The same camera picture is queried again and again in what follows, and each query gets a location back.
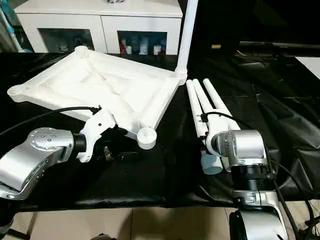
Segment black tangled wires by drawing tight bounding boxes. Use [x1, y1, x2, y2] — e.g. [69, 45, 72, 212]
[303, 194, 320, 240]

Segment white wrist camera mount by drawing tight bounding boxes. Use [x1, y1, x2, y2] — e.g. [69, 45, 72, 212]
[199, 112, 227, 156]
[76, 108, 118, 164]

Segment white plastic table leg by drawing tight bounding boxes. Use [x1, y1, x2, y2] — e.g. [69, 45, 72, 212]
[186, 79, 224, 175]
[192, 78, 232, 173]
[174, 0, 200, 80]
[202, 78, 241, 131]

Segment long black rod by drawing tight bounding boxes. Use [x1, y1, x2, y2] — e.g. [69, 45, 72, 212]
[238, 41, 320, 50]

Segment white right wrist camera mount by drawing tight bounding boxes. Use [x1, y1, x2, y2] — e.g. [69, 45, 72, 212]
[199, 112, 227, 156]

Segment black work mat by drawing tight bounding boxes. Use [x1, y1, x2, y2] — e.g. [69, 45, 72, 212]
[0, 51, 320, 210]

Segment flat white board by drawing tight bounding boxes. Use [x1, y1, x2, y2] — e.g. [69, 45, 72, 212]
[294, 56, 320, 79]

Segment teal and white pole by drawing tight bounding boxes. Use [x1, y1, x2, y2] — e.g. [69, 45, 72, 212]
[0, 9, 34, 53]

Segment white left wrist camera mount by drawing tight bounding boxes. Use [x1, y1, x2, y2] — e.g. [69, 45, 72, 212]
[76, 108, 118, 164]

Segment black left wrist camera cable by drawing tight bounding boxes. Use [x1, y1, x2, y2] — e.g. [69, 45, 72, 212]
[0, 106, 102, 137]

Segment white glass door cabinet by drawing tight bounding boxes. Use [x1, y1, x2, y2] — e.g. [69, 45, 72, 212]
[14, 0, 183, 55]

